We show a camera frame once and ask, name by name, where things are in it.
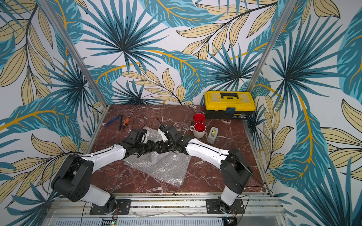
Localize clear bubble wrap sheet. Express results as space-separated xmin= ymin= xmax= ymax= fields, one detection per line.
xmin=123 ymin=127 xmax=192 ymax=187

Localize red mug black handle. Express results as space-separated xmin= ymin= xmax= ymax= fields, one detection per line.
xmin=191 ymin=113 xmax=206 ymax=125

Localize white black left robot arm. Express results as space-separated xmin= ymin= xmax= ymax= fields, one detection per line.
xmin=51 ymin=130 xmax=163 ymax=214

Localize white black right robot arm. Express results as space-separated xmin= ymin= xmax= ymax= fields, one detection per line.
xmin=156 ymin=125 xmax=253 ymax=214

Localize white mug red inside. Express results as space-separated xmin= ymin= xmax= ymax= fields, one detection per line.
xmin=189 ymin=122 xmax=206 ymax=138

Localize yellow black plastic toolbox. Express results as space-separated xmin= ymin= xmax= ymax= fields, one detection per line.
xmin=204 ymin=91 xmax=256 ymax=120

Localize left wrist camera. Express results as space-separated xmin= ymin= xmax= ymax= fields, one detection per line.
xmin=141 ymin=129 xmax=150 ymax=143

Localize blue handled pliers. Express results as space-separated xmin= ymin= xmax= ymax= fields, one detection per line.
xmin=105 ymin=114 xmax=123 ymax=129

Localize orange handled screwdriver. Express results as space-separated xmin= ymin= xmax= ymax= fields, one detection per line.
xmin=121 ymin=112 xmax=133 ymax=129

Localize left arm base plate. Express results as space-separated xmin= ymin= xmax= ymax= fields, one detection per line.
xmin=90 ymin=199 xmax=131 ymax=216

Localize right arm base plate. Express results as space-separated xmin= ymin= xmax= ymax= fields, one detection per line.
xmin=206 ymin=198 xmax=245 ymax=214

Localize aluminium front frame rail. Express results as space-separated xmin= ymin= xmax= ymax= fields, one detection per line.
xmin=42 ymin=193 xmax=290 ymax=226

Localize right aluminium corner post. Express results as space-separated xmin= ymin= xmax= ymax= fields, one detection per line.
xmin=246 ymin=0 xmax=297 ymax=92

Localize aluminium corner post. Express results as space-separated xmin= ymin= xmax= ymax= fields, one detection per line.
xmin=38 ymin=0 xmax=108 ymax=108
xmin=246 ymin=0 xmax=297 ymax=92

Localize left aluminium corner post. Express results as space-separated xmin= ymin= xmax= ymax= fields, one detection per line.
xmin=38 ymin=0 xmax=108 ymax=108

